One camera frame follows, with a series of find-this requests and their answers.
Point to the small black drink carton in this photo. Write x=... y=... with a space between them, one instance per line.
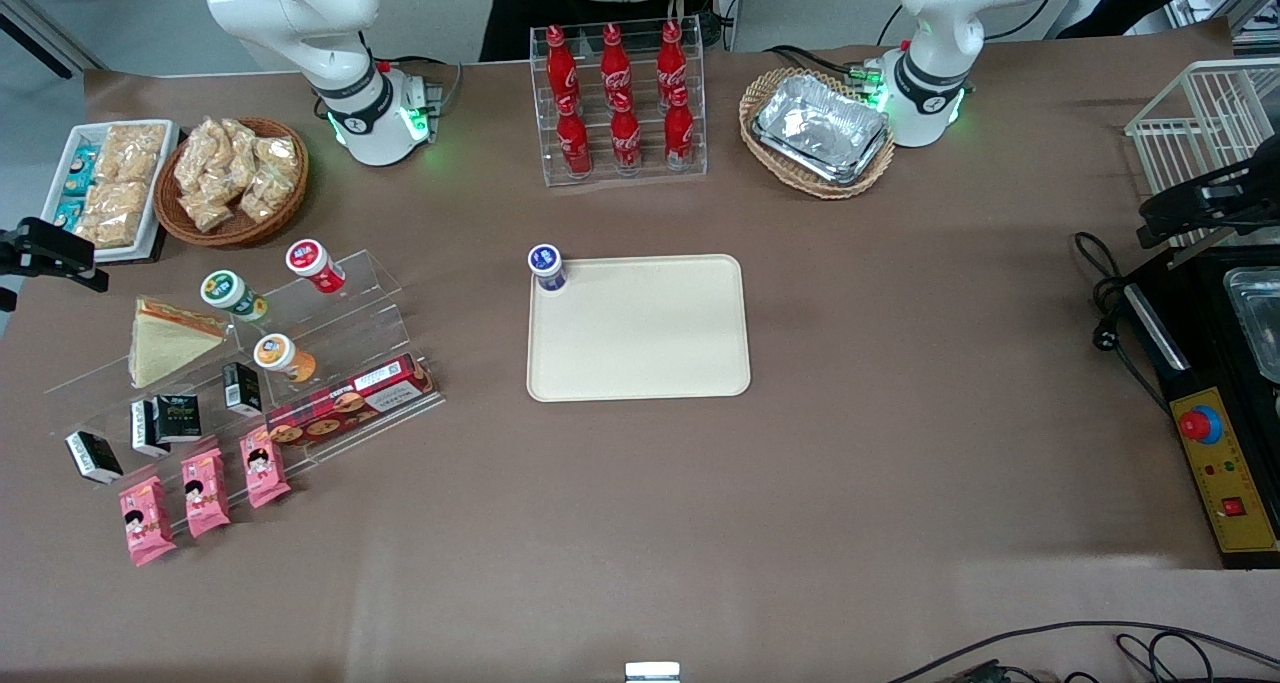
x=182 y=418
x=242 y=388
x=93 y=457
x=145 y=431

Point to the clear acrylic bottle rack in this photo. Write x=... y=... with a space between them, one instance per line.
x=650 y=175

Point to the light tan wicker basket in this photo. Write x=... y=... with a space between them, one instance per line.
x=770 y=168

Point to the beige cracker pack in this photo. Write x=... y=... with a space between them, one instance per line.
x=112 y=213
x=132 y=153

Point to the red cola bottle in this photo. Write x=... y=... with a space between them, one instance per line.
x=679 y=131
x=616 y=63
x=562 y=68
x=626 y=138
x=574 y=141
x=672 y=61

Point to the red lid drink bottle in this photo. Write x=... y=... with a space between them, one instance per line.
x=312 y=263

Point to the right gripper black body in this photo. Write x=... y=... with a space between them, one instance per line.
x=30 y=244

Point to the purple lid drink bottle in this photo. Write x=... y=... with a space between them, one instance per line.
x=547 y=263

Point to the red cookie box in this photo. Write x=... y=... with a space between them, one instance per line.
x=350 y=403

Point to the triangular sandwich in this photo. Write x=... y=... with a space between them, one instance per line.
x=165 y=348

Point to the cream plastic tray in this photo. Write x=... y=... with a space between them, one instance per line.
x=640 y=333

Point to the white rectangular dish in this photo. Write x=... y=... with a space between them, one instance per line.
x=160 y=213

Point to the dark brown wicker basket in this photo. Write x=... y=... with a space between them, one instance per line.
x=285 y=213

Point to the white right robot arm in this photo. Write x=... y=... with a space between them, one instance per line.
x=350 y=93

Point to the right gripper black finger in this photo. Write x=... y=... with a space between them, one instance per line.
x=85 y=275
x=70 y=248

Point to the orange lid drink bottle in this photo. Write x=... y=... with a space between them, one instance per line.
x=280 y=355

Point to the pink snack packet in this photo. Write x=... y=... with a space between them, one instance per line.
x=146 y=521
x=205 y=493
x=264 y=468

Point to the steel rectangular container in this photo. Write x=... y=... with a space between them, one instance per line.
x=1258 y=318

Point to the grey metal frame bar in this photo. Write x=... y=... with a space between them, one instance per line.
x=45 y=33

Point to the teal snack packet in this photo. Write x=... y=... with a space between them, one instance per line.
x=68 y=213
x=82 y=171

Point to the black machine yellow control panel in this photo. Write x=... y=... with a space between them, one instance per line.
x=1205 y=363

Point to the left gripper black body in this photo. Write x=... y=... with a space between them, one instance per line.
x=1232 y=196

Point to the brown table covering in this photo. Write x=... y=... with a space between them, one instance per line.
x=900 y=363

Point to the clear acrylic tiered shelf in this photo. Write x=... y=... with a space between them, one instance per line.
x=360 y=313

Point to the aluminium foil tray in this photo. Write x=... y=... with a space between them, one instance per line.
x=820 y=128

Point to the green lid drink bottle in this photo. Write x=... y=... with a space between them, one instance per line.
x=228 y=293

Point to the clear bag of snacks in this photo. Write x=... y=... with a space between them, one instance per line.
x=265 y=195
x=278 y=155
x=198 y=158
x=238 y=145
x=208 y=211

